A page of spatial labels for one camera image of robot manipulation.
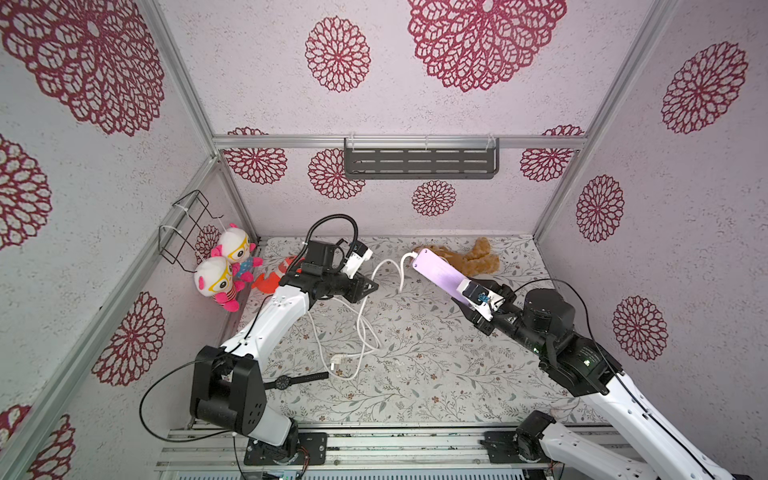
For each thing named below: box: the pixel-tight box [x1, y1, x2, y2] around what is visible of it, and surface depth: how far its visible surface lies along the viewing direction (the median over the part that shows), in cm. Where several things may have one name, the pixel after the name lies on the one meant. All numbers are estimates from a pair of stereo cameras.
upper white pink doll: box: [211, 223, 263, 283], surface depth 97 cm
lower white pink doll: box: [194, 256, 244, 312], surface depth 87 cm
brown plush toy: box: [413, 237, 500, 278], surface depth 102 cm
